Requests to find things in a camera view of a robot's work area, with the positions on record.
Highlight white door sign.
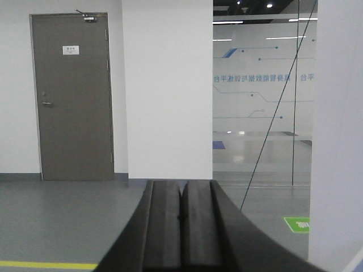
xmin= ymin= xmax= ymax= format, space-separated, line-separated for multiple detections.
xmin=62 ymin=45 xmax=80 ymax=56

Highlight brown-grey room door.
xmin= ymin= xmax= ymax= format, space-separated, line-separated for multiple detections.
xmin=31 ymin=14 xmax=114 ymax=181

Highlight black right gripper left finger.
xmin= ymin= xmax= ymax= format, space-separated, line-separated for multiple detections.
xmin=95 ymin=180 xmax=182 ymax=271

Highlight green floor sticker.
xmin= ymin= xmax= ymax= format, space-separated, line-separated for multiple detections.
xmin=284 ymin=216 xmax=310 ymax=233

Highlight black tripod legs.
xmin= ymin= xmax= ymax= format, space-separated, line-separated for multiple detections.
xmin=239 ymin=0 xmax=318 ymax=211

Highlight white door frame panel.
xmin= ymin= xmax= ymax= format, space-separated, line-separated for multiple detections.
xmin=309 ymin=1 xmax=362 ymax=271

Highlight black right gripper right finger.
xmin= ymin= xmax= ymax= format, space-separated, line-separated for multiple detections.
xmin=181 ymin=181 xmax=320 ymax=271

